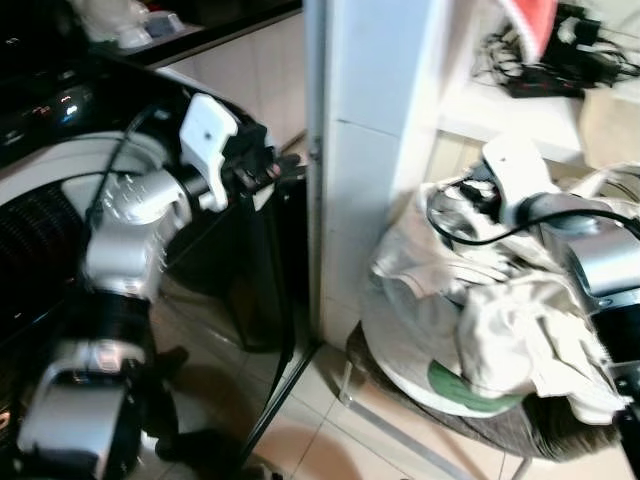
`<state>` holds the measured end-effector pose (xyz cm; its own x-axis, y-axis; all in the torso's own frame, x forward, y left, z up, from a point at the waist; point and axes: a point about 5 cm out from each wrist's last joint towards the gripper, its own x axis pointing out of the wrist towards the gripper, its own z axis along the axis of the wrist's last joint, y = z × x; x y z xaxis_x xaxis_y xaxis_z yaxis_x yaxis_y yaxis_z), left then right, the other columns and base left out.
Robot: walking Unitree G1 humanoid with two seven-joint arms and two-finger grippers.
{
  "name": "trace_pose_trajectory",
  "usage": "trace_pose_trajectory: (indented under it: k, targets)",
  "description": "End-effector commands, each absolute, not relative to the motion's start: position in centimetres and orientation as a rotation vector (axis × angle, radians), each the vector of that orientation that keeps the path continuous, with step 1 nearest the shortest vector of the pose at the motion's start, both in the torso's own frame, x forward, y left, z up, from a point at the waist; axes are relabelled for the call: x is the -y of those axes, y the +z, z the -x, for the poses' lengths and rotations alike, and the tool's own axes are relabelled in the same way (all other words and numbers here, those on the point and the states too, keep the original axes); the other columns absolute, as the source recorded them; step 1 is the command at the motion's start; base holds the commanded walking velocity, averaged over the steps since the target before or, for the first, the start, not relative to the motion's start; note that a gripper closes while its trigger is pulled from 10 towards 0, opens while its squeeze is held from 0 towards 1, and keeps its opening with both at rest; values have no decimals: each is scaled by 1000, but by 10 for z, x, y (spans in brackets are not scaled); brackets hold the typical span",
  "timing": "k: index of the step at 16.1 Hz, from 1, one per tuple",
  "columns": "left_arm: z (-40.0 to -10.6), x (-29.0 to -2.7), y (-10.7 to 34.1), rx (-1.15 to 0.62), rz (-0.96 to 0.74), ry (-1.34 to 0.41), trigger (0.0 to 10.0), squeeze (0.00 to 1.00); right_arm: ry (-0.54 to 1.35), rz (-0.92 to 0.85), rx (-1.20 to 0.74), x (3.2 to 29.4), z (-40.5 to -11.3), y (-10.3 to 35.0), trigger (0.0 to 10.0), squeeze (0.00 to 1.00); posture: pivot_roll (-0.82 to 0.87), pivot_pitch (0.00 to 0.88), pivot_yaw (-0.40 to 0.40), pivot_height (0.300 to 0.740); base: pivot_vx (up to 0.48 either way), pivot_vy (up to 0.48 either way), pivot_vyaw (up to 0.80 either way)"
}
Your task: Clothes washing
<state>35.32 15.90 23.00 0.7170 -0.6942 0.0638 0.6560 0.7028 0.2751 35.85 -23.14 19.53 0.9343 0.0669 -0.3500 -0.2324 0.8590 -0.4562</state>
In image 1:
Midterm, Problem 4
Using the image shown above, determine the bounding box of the cream garment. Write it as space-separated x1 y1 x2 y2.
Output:
370 205 521 301

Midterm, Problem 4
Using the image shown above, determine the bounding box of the black top-loading washing machine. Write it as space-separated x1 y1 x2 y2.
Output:
0 50 311 480

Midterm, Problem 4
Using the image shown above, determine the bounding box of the white shelf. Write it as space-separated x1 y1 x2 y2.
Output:
440 80 640 166

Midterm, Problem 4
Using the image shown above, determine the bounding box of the dark counter top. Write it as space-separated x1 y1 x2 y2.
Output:
120 0 306 71

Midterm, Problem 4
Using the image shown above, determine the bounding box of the white crumpled garment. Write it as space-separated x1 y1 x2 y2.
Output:
455 275 631 426

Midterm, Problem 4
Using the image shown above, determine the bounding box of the black power strip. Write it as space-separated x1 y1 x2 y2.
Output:
505 68 586 99

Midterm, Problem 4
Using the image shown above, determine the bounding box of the white basin with green label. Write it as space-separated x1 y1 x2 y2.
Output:
360 165 640 416

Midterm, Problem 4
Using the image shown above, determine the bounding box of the small blue-grey box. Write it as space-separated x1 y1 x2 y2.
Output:
145 8 187 37

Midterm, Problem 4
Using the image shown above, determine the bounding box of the beige box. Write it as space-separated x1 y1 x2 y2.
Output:
580 88 640 169

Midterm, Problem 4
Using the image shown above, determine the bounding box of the red cloth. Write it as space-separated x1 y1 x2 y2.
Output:
500 0 561 61

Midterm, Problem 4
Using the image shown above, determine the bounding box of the white plastic bag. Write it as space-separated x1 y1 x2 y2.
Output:
75 0 151 48

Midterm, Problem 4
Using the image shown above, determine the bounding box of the black power adapter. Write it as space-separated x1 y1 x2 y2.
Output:
550 5 606 71

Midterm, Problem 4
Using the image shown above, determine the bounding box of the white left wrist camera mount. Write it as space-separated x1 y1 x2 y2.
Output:
180 93 241 213

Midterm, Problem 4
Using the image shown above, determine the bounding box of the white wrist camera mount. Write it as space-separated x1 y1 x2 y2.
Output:
180 93 241 213
483 135 561 226

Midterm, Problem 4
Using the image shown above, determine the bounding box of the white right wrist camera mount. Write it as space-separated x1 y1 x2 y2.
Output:
483 135 561 226

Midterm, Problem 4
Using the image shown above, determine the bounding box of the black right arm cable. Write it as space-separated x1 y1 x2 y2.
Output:
427 185 640 247

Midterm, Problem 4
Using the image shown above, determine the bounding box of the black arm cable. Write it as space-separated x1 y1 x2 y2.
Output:
427 185 640 247
88 105 176 231

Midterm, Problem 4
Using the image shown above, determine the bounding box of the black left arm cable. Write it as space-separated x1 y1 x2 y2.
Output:
88 105 176 231

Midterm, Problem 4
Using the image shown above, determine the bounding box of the black cable tangle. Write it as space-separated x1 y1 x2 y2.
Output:
475 28 640 93

